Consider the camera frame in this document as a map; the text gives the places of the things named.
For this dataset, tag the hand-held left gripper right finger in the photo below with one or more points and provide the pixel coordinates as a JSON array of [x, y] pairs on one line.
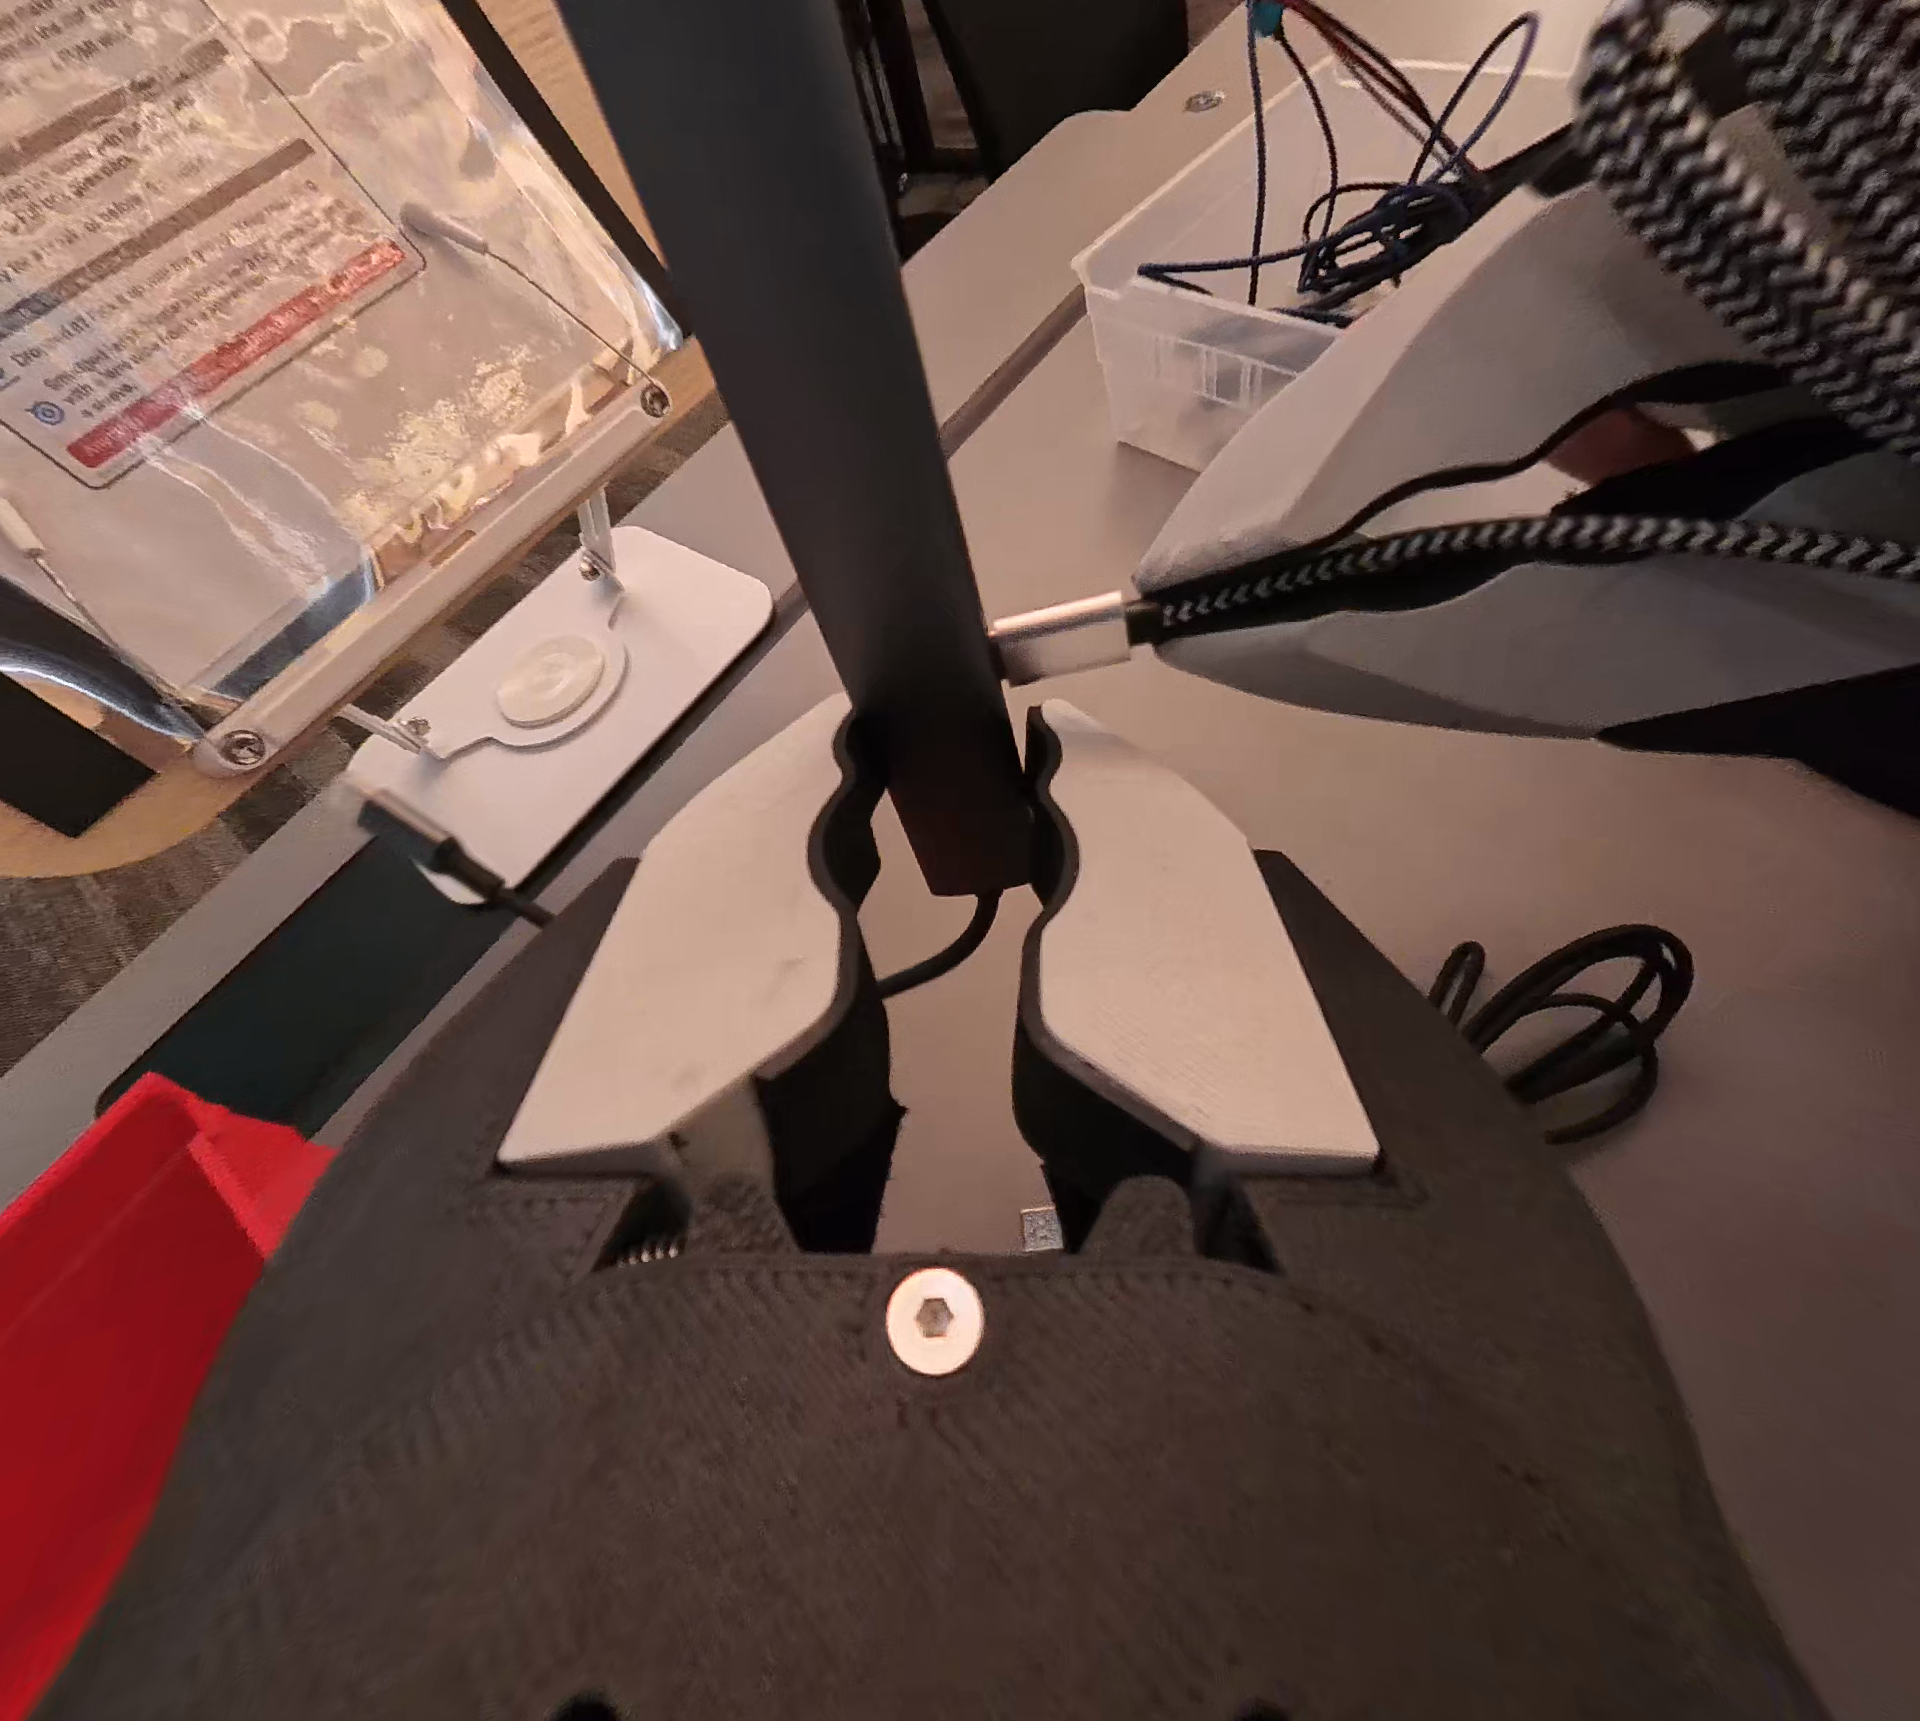
[[1197, 973]]

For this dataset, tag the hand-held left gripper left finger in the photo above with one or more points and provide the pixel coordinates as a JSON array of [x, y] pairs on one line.
[[691, 973]]

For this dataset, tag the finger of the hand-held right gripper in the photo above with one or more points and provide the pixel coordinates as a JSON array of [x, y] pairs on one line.
[[1497, 663], [1425, 390]]

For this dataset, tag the clear plastic bin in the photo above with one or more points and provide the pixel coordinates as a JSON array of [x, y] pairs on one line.
[[1167, 354]]

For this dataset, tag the grey usb hub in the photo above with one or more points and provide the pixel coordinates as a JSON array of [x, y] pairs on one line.
[[774, 252]]

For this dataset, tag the red plastic bin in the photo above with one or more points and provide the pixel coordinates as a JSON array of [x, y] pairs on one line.
[[109, 1380]]

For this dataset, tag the instruction sheet board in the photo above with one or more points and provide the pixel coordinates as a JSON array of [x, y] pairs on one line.
[[224, 182]]

